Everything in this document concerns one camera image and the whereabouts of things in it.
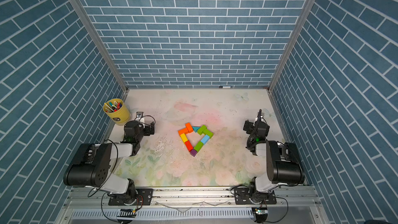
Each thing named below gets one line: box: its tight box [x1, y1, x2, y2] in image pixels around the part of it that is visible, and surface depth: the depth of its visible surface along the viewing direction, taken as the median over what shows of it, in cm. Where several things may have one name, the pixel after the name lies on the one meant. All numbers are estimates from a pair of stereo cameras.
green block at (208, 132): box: [202, 128, 215, 139], surface depth 97 cm
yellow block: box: [179, 133, 189, 144], surface depth 95 cm
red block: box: [184, 140, 194, 152], surface depth 91 cm
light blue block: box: [200, 134, 210, 145], surface depth 93 cm
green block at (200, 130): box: [196, 124, 207, 136], surface depth 98 cm
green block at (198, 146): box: [193, 141, 204, 153], surface depth 92 cm
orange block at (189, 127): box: [185, 122, 194, 134], surface depth 98 cm
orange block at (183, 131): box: [178, 127, 189, 136], surface depth 98 cm
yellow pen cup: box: [102, 98, 131, 126], surface depth 96 cm
